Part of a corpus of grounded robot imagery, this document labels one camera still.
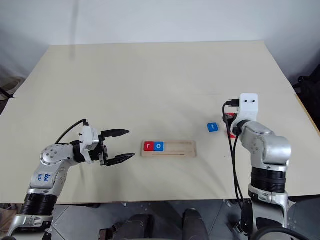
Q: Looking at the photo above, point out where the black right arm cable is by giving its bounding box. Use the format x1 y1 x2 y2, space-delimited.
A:
221 99 248 208

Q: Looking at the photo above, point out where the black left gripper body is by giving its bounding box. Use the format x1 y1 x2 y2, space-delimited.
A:
96 133 110 167

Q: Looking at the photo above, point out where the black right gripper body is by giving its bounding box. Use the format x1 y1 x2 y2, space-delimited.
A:
222 112 238 130

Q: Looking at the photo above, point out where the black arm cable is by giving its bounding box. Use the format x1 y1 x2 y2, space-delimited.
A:
221 99 248 208
55 119 90 145

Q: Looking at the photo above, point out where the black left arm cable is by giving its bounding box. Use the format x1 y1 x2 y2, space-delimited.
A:
55 119 90 145

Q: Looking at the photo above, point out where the blue letter t block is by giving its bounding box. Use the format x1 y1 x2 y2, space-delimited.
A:
206 122 220 133

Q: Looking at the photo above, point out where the wooden letter tray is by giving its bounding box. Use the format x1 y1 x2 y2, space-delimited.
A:
140 140 198 158

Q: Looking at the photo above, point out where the dark rounded shape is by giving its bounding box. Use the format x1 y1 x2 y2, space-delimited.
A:
183 208 205 240
119 213 156 240

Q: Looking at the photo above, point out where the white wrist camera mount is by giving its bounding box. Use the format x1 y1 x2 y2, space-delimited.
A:
231 93 259 133
79 126 101 165

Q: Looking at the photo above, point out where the black equipment beside table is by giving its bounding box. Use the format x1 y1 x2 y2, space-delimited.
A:
292 66 320 101

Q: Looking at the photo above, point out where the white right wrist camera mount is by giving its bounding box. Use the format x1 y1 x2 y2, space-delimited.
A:
231 93 259 133

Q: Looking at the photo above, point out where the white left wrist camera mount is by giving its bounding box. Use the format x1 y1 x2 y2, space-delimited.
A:
79 126 101 165

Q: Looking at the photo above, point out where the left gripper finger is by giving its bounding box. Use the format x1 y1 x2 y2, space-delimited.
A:
104 152 136 167
101 129 130 141

